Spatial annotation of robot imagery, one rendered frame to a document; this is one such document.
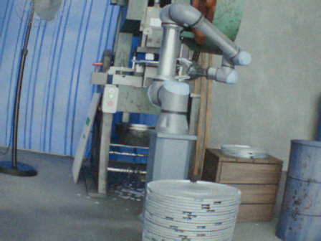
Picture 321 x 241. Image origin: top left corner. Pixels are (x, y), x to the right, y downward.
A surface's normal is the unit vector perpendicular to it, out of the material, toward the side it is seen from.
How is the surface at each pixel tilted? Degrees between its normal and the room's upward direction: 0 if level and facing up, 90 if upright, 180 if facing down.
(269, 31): 90
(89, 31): 90
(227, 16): 118
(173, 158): 90
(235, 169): 90
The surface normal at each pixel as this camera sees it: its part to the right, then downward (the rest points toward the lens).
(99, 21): 0.20, 0.07
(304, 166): -0.80, -0.02
